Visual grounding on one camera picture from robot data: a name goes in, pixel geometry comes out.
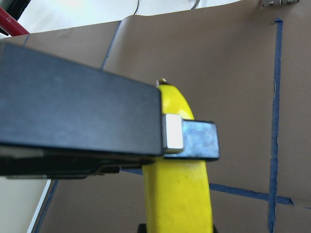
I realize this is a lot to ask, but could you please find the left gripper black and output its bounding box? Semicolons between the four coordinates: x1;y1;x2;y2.
0;43;163;179

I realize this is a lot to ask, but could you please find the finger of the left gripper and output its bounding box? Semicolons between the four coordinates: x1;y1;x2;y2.
164;120;220;160

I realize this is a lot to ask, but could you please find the red bottle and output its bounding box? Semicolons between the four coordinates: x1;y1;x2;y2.
0;7;30;36

